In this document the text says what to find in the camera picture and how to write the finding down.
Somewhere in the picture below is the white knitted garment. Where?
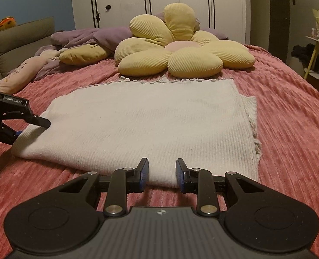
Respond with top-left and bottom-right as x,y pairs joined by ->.
12,79 -> 261,187

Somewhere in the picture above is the pink plush toy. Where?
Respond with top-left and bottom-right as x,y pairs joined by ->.
0,48 -> 67,95

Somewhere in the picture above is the small yellow pillow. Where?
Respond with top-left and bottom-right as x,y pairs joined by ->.
59,44 -> 110,66

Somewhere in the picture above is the orange plush toy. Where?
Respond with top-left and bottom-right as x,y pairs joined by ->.
0,16 -> 16,31

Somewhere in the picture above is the pink ribbed bedspread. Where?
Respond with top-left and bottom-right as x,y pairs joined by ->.
0,45 -> 319,258

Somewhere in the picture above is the yellow flower-shaped pillow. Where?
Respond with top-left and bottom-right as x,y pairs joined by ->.
114,2 -> 256,79

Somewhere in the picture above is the white wardrobe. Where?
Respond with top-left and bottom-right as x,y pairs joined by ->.
71,0 -> 250,43

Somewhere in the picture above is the dark wooden door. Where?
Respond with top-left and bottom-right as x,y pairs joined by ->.
268,0 -> 290,62

